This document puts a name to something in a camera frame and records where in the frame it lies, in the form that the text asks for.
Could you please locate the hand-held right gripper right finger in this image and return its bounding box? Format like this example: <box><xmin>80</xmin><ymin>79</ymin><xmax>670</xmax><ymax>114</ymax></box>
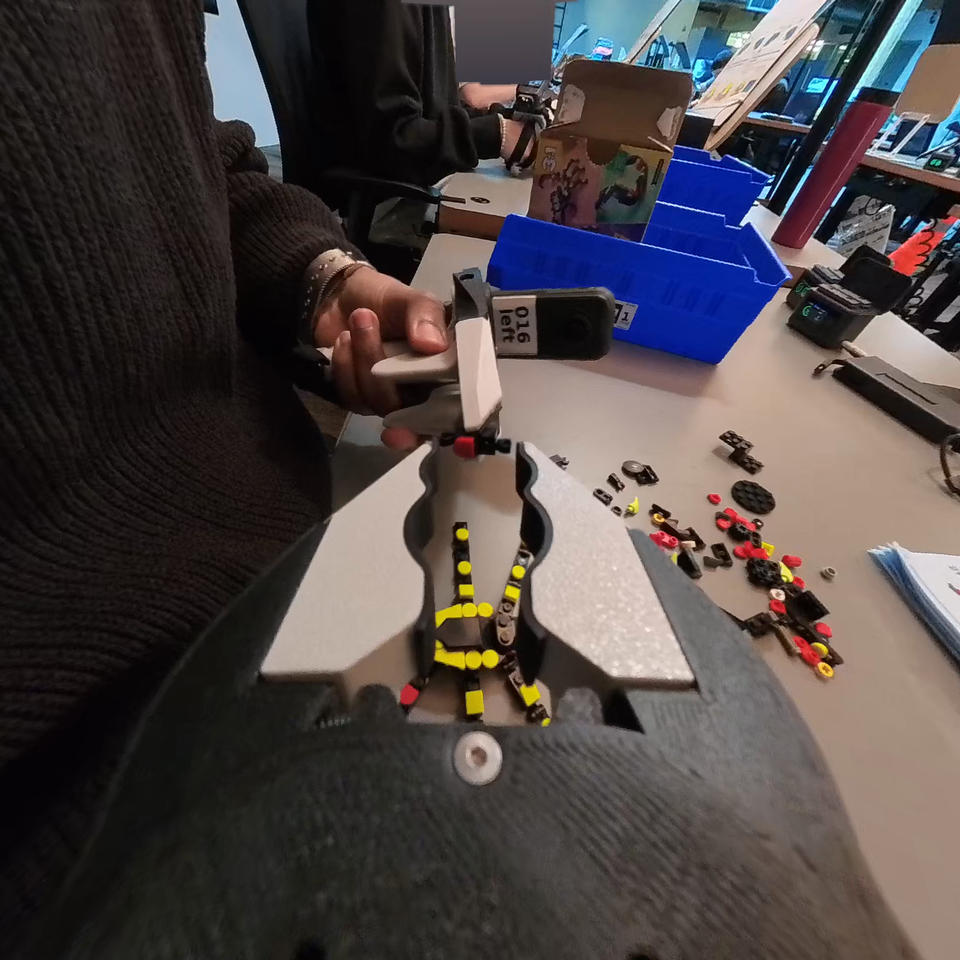
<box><xmin>516</xmin><ymin>442</ymin><xmax>696</xmax><ymax>721</ymax></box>

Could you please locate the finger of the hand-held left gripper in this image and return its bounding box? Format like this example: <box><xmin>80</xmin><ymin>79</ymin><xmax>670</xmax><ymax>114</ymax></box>
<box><xmin>454</xmin><ymin>315</ymin><xmax>504</xmax><ymax>436</ymax></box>

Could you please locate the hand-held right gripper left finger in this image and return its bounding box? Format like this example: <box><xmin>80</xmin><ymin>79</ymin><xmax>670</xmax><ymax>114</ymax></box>
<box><xmin>260</xmin><ymin>442</ymin><xmax>438</xmax><ymax>721</ymax></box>

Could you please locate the red studded black lego clip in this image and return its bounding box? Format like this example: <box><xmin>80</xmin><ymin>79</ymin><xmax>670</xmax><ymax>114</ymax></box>
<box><xmin>438</xmin><ymin>432</ymin><xmax>513</xmax><ymax>461</ymax></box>

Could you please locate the black yellow lego spider model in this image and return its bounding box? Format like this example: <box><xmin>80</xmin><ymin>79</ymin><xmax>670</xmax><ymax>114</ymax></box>
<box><xmin>397</xmin><ymin>521</ymin><xmax>554</xmax><ymax>729</ymax></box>

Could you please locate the pile of loose lego pieces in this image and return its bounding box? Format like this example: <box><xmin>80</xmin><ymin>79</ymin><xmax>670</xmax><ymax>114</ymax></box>
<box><xmin>592</xmin><ymin>429</ymin><xmax>846</xmax><ymax>681</ymax></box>

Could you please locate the lego instruction booklet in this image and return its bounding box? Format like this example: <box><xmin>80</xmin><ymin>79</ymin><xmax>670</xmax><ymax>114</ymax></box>
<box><xmin>868</xmin><ymin>542</ymin><xmax>960</xmax><ymax>667</ymax></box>

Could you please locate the person's left hand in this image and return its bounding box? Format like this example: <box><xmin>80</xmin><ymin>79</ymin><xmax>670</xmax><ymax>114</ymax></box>
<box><xmin>311</xmin><ymin>266</ymin><xmax>453</xmax><ymax>451</ymax></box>

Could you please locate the blue plastic bin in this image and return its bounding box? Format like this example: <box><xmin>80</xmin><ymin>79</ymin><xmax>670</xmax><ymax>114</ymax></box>
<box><xmin>487</xmin><ymin>146</ymin><xmax>792</xmax><ymax>366</ymax></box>

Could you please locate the cardboard box with colourful print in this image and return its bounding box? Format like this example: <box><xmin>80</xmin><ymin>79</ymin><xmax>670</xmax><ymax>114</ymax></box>
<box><xmin>528</xmin><ymin>60</ymin><xmax>695</xmax><ymax>245</ymax></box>

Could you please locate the dark red bottle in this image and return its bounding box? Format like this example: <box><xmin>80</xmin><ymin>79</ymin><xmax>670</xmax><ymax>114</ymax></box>
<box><xmin>771</xmin><ymin>87</ymin><xmax>899</xmax><ymax>250</ymax></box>

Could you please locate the printed cardboard sheet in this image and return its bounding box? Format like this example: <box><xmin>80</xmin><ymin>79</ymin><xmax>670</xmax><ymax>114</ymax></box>
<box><xmin>686</xmin><ymin>0</ymin><xmax>837</xmax><ymax>151</ymax></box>

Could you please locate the black power adapter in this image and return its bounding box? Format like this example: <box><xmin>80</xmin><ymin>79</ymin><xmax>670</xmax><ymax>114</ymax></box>
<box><xmin>813</xmin><ymin>354</ymin><xmax>960</xmax><ymax>445</ymax></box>

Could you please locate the beaded bracelet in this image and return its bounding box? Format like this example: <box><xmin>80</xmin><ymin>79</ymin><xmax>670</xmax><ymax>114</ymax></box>
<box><xmin>302</xmin><ymin>246</ymin><xmax>378</xmax><ymax>318</ymax></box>

